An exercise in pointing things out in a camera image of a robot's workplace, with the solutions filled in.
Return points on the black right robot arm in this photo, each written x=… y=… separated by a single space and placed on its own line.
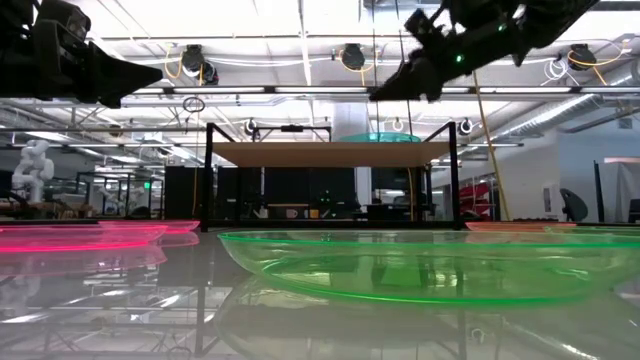
x=540 y=17

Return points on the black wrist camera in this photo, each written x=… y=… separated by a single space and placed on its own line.
x=425 y=30
x=65 y=20

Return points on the black upright pole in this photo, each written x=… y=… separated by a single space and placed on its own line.
x=598 y=192

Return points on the silver ventilation duct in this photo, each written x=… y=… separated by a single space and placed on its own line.
x=560 y=115

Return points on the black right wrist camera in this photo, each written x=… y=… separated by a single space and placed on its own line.
x=425 y=30

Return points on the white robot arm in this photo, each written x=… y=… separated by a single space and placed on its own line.
x=34 y=167

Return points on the white kettle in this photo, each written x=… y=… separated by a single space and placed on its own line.
x=260 y=213

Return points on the teal translucent plastic plate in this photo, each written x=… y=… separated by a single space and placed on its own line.
x=380 y=138

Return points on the red object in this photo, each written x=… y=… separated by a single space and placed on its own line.
x=475 y=197

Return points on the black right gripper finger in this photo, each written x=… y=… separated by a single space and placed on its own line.
x=415 y=77
x=431 y=96

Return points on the black cabinet row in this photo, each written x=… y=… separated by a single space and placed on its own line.
x=185 y=195

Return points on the black overhead camera frame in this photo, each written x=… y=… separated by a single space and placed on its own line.
x=292 y=128

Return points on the wooden shelf board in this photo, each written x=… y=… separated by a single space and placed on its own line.
x=325 y=154

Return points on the pink translucent plastic plate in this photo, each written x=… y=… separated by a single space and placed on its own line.
x=175 y=226
x=75 y=237

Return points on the black metal shelf frame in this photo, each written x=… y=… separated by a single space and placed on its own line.
x=205 y=175

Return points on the white partition board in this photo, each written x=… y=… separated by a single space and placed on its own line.
x=622 y=190

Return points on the yellow mug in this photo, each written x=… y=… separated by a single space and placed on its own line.
x=314 y=213

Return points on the dark office chair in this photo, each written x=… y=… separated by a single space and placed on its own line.
x=574 y=205

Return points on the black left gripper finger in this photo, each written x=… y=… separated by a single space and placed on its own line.
x=106 y=95
x=120 y=72

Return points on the black metal workstation frame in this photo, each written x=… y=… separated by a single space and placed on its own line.
x=120 y=175

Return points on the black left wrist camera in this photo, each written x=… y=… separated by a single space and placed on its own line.
x=65 y=20

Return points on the white mug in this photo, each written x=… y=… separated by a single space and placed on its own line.
x=291 y=213

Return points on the white wall device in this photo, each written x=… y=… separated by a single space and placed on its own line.
x=547 y=199

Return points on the long ceiling light bar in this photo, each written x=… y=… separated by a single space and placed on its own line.
x=320 y=90

